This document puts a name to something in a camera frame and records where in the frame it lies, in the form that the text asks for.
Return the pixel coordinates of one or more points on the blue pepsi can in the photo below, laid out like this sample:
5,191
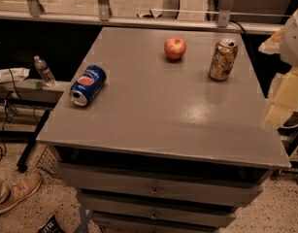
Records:
86,87

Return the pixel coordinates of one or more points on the grey drawer cabinet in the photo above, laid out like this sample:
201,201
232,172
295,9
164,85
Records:
163,148

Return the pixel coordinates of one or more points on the white crumpled cloth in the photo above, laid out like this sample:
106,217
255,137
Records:
10,75

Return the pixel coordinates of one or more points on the gold soda can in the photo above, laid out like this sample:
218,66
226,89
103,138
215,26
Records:
223,59

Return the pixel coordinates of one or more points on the wire mesh basket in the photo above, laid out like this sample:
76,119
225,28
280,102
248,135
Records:
46,163

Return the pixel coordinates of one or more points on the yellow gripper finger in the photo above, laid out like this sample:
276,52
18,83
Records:
272,45
282,99

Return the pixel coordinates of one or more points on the low grey shelf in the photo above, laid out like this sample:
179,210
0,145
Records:
34,90

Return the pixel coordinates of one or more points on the black table leg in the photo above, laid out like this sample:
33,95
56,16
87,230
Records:
21,166

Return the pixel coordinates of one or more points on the black printed bag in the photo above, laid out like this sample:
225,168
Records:
51,226

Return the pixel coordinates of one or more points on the red apple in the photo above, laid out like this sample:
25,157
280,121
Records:
175,48

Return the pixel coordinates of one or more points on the tan sneaker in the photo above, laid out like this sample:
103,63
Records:
12,193

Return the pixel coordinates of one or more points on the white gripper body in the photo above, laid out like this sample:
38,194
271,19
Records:
294,41

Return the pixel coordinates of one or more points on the clear plastic water bottle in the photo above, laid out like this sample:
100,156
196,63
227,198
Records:
44,71

